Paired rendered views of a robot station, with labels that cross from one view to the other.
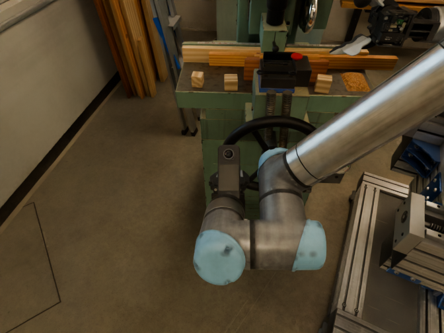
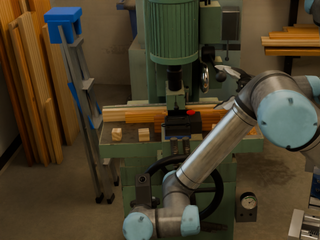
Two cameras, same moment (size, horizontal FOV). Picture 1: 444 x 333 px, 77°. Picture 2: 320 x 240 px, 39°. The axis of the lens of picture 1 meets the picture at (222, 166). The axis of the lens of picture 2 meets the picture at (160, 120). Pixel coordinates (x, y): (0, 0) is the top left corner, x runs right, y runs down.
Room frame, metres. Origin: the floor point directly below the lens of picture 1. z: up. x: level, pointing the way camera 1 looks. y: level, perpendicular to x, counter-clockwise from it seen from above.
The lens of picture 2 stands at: (-0.69, -0.03, 1.74)
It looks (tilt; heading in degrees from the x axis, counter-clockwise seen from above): 28 degrees down; 358
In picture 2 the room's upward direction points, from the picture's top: 2 degrees counter-clockwise
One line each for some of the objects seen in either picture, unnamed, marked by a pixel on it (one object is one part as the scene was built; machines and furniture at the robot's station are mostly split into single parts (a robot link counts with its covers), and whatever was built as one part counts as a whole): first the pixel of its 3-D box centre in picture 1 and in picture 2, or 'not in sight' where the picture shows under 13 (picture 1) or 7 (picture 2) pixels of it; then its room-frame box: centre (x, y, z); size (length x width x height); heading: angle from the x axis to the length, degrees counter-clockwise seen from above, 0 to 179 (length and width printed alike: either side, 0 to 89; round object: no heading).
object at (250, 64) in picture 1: (285, 70); (186, 123); (0.78, -0.19, 0.93); 0.25 x 0.01 x 0.07; 87
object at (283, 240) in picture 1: (284, 234); (177, 217); (0.22, -0.10, 0.97); 0.11 x 0.11 x 0.08; 86
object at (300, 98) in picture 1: (277, 95); (181, 142); (0.68, -0.16, 0.92); 0.15 x 0.13 x 0.09; 87
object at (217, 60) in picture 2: (316, 6); (210, 72); (1.05, -0.32, 1.02); 0.09 x 0.07 x 0.12; 87
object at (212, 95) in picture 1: (273, 92); (180, 140); (0.76, -0.16, 0.87); 0.61 x 0.30 x 0.06; 87
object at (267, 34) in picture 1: (272, 35); (175, 96); (0.89, -0.16, 0.99); 0.14 x 0.07 x 0.09; 177
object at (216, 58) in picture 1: (300, 61); (201, 115); (0.86, -0.26, 0.92); 0.60 x 0.02 x 0.04; 87
